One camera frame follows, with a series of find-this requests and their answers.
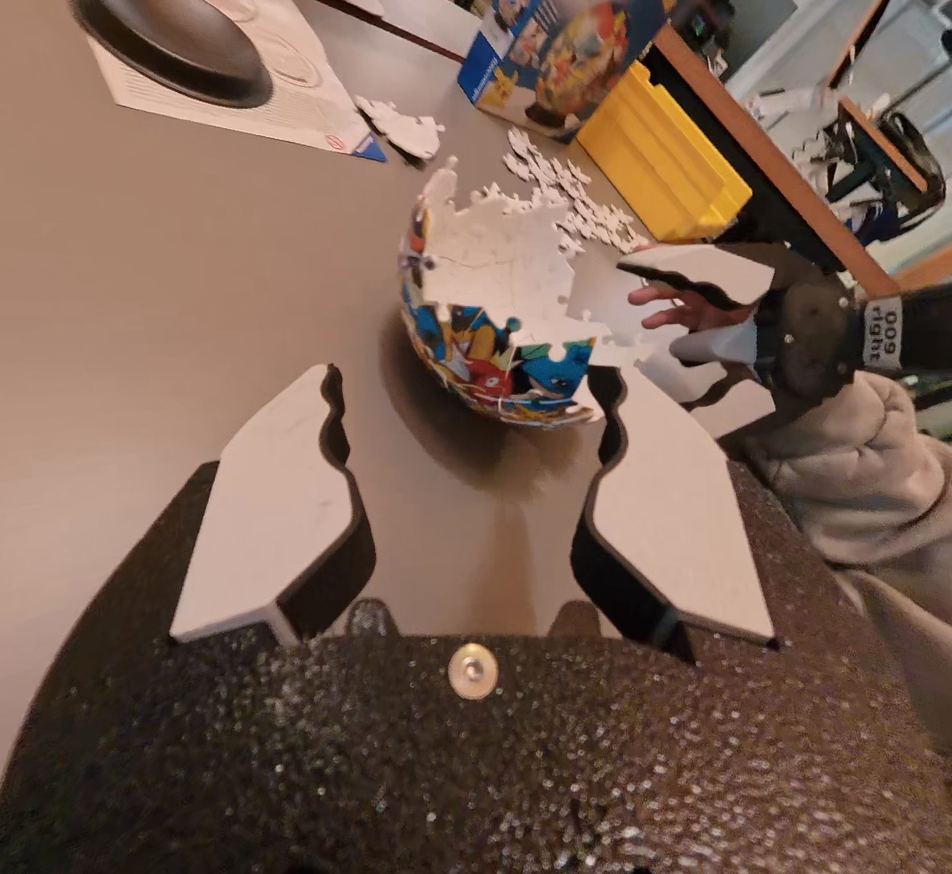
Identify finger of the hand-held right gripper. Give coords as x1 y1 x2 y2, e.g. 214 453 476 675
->
669 325 760 369
617 244 776 311

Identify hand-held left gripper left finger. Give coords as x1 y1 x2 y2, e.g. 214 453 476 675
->
170 363 376 643

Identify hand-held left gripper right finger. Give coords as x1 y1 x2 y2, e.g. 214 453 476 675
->
570 366 776 664

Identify pile of puzzle pieces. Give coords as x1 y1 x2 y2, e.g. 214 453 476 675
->
503 126 652 255

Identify partly built puzzle ball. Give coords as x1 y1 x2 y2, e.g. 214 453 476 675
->
398 167 652 430

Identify person's right forearm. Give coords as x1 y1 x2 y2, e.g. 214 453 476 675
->
732 368 952 763

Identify colourful puzzle box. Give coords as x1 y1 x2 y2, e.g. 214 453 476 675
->
457 0 696 146

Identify joined white puzzle pieces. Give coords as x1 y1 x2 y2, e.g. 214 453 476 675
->
355 95 445 162

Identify person's right hand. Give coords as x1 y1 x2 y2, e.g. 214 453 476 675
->
628 285 748 333

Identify yellow plastic tote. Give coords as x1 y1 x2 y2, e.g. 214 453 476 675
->
575 59 754 244

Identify wood edged desk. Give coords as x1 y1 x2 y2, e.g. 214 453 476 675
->
643 22 904 298

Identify white instruction leaflet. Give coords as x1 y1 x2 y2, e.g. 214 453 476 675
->
37 0 389 164

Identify black round stand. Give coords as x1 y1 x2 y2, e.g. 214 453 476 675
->
69 0 274 110

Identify black strapped device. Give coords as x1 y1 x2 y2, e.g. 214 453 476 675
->
818 96 947 220

